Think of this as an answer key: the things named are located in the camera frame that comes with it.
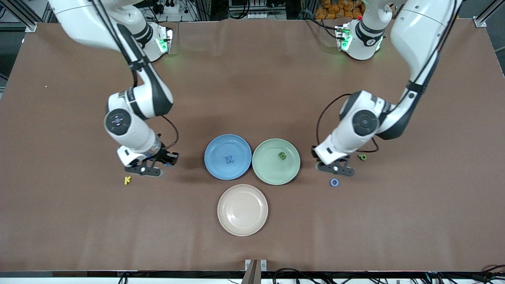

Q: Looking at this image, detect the bag of orange fruits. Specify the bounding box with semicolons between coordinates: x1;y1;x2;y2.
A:
314;0;365;20

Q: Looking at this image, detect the metal bracket at table edge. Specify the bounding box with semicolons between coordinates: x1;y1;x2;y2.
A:
245;259;267;273

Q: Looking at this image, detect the green plate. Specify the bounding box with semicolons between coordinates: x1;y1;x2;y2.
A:
252;138;301;185

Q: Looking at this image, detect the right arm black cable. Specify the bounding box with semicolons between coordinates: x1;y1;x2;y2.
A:
93;0;179;153

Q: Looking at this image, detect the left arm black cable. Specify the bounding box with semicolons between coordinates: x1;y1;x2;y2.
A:
316;0;462;153

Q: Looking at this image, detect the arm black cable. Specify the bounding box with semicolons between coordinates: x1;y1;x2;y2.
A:
93;0;179;153
316;0;462;153

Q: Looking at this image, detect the aluminium frame profile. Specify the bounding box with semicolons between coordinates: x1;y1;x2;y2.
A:
475;0;505;28
0;0;38;33

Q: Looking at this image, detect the blue plate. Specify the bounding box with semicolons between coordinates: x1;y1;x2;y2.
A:
204;134;252;181

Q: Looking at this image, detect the beige plate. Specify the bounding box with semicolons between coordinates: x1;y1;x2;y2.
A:
217;184;269;237

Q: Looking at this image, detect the white power strip with plugs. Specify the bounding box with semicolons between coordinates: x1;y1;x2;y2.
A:
152;0;180;15

